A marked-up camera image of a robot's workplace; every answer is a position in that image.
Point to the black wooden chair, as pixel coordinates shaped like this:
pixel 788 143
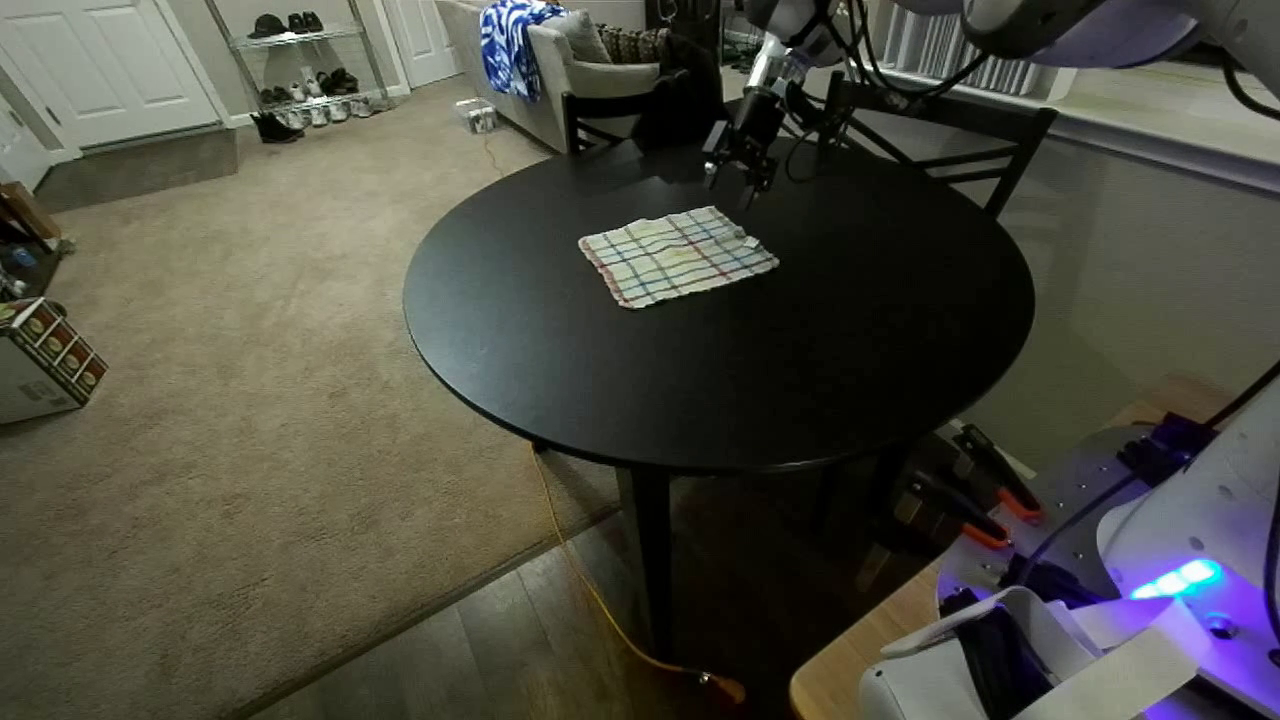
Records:
pixel 571 125
pixel 1012 165

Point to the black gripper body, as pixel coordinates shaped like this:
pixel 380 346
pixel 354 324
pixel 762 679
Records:
pixel 745 125

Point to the white narrow door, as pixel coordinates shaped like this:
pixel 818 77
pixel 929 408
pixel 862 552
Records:
pixel 423 41

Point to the black metal bracket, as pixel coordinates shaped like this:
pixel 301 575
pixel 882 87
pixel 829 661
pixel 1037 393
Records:
pixel 1165 446

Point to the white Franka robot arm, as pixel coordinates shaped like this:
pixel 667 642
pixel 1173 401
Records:
pixel 1145 27

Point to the black orange bar clamp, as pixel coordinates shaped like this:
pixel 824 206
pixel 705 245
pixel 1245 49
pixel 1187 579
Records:
pixel 1002 473
pixel 963 515

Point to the black metal shelf rack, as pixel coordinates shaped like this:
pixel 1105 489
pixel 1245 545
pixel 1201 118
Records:
pixel 27 253

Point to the plaid checkered dish cloth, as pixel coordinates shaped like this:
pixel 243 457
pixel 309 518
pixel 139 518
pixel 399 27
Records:
pixel 673 256

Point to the colourful compartment box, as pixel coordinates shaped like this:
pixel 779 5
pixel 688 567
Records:
pixel 46 363

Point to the beige sofa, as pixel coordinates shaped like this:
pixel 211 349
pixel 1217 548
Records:
pixel 585 82

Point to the black boots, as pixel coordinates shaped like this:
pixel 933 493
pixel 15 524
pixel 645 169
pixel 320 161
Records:
pixel 276 129

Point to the round black table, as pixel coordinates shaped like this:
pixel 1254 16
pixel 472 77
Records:
pixel 745 373

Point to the brown door mat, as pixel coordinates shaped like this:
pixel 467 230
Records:
pixel 133 165

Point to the white panelled door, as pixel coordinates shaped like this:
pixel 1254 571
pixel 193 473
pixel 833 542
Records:
pixel 105 65

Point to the blue white blanket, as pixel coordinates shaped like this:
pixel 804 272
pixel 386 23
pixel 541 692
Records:
pixel 514 44

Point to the wooden robot stand top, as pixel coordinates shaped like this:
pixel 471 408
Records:
pixel 852 654

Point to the metal shoe rack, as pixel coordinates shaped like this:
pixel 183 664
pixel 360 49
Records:
pixel 301 65

